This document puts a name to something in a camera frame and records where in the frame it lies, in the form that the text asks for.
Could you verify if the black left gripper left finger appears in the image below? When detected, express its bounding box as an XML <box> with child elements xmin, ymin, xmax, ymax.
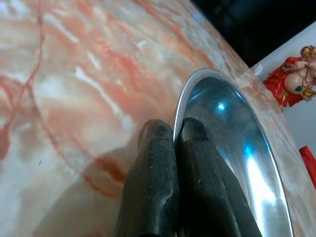
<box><xmin>115</xmin><ymin>118</ymin><xmax>180</xmax><ymax>237</ymax></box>

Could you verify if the red plastic item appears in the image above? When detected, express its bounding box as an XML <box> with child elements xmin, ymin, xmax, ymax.
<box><xmin>298</xmin><ymin>145</ymin><xmax>316</xmax><ymax>190</ymax></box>

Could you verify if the red gold figurine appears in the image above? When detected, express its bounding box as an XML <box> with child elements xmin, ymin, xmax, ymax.
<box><xmin>262</xmin><ymin>45</ymin><xmax>316</xmax><ymax>108</ymax></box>

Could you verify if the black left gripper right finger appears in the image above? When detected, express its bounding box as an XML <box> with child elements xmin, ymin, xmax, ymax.
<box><xmin>176</xmin><ymin>117</ymin><xmax>263</xmax><ymax>237</ymax></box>

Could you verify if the large steel plate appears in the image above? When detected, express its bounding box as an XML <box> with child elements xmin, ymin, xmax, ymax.
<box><xmin>171</xmin><ymin>68</ymin><xmax>296</xmax><ymax>237</ymax></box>

